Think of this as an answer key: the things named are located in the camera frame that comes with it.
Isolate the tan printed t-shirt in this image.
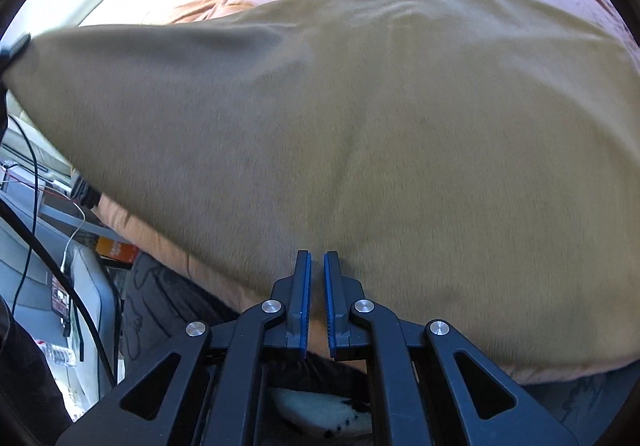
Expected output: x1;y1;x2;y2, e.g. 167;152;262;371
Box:
0;0;640;384

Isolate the orange box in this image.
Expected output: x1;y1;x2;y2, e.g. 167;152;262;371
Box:
95;235;140;263

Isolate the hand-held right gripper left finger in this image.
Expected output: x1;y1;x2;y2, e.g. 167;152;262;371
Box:
57;250;313;446

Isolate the grey padded chair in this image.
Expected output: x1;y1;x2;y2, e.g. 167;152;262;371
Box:
0;221;124;379

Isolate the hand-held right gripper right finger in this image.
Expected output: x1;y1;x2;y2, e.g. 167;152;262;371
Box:
323;250;579;446

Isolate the clear water bottle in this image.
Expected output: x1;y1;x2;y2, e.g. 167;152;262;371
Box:
41;343;77;368

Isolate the white furry slipper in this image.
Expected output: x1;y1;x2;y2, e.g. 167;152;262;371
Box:
269;386;374;438

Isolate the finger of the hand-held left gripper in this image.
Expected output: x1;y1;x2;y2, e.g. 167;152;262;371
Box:
70;175;102;209
0;32;33;76

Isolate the thin white cable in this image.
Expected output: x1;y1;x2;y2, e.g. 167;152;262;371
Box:
61;203;87;277

